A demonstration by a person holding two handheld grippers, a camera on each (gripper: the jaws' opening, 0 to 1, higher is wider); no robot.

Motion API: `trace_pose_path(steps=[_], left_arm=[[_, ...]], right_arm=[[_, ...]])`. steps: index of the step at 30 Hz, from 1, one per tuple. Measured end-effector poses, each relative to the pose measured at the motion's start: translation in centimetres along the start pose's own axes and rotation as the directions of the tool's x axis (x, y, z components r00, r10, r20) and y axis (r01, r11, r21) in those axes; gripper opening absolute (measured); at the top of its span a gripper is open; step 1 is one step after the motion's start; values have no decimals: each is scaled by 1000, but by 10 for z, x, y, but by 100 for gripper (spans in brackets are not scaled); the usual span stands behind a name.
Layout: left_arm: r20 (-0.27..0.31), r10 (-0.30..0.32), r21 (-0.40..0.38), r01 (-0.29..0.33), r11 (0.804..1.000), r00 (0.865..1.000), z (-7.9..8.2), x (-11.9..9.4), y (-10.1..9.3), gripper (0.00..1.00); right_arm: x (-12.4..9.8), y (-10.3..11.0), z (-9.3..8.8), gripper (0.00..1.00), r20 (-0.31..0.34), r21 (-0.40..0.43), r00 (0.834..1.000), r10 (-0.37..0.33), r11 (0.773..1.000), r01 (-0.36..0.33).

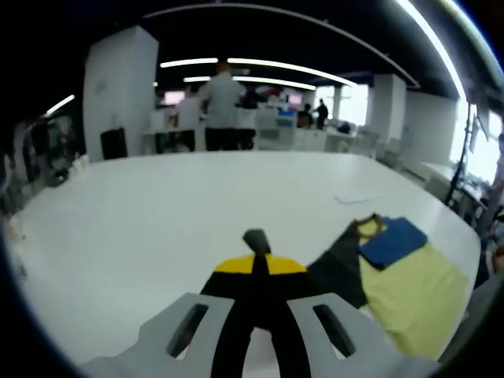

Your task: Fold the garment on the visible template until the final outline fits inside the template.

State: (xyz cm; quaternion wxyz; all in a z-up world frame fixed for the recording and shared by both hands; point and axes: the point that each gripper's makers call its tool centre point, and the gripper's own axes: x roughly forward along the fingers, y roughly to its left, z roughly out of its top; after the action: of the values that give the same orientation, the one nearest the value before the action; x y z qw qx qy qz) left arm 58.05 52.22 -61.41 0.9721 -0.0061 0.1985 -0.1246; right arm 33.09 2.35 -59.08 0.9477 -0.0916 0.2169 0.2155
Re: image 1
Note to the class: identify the blue storage box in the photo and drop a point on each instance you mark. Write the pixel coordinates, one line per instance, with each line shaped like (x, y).
(286, 113)

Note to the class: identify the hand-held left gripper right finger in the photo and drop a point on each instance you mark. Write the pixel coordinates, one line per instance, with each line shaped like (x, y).
(291, 315)

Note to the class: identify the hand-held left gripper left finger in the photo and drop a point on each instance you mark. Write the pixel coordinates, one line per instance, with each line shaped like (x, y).
(228, 315)

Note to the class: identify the black monitor stand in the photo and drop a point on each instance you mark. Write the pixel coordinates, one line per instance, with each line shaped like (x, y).
(464, 157)

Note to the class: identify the black cabinet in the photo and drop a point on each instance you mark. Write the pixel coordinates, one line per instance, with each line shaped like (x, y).
(114, 143)

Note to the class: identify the yellow blue grey garment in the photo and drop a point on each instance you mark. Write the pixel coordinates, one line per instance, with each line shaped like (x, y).
(413, 283)

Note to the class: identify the ceiling light strips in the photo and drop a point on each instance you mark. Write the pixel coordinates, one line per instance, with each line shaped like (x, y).
(189, 62)

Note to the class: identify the curved ceiling rail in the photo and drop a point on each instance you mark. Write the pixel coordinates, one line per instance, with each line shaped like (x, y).
(374, 51)

